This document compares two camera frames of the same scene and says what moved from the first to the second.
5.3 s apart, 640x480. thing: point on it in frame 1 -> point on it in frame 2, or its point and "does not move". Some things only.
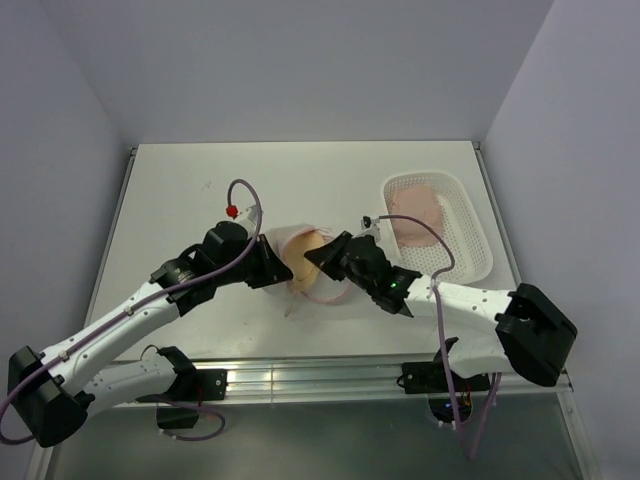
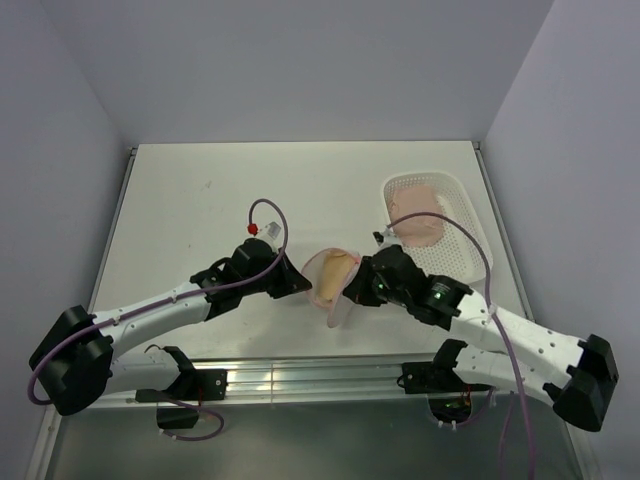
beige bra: x=303 y=268 -> x=337 y=268
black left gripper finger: x=265 y=268 -> x=286 y=278
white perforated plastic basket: x=471 y=250 does not move
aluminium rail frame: x=327 y=380 does not move
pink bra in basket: x=422 y=202 does not move
